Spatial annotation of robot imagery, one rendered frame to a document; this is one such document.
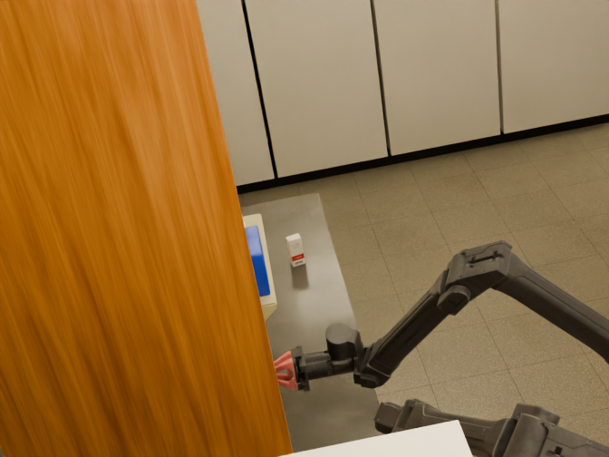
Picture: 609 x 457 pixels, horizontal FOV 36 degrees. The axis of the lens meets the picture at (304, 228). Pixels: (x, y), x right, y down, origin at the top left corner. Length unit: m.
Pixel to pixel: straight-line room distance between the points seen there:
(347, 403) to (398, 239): 2.33
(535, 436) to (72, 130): 0.76
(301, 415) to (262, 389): 0.61
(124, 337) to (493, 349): 2.45
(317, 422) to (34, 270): 0.95
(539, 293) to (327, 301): 0.97
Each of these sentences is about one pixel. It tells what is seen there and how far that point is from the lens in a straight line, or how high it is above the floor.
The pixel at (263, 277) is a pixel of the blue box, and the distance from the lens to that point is 1.65.
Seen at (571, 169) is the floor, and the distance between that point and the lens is 5.02.
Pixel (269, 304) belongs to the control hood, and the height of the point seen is 1.51.
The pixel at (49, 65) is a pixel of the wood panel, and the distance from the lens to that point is 1.36.
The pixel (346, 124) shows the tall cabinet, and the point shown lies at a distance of 4.97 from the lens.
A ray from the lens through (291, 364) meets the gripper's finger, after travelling 2.03.
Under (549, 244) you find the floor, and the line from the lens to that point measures 4.44.
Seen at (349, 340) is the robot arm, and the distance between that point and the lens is 1.98.
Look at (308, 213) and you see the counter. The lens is 3.00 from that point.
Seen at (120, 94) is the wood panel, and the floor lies 1.97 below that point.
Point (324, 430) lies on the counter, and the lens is 2.22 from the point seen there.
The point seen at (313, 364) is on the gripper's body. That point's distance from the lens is 2.05.
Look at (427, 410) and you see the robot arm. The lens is 1.56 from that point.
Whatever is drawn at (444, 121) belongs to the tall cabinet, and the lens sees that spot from 5.08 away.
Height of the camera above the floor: 2.47
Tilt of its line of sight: 32 degrees down
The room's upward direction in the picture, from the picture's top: 10 degrees counter-clockwise
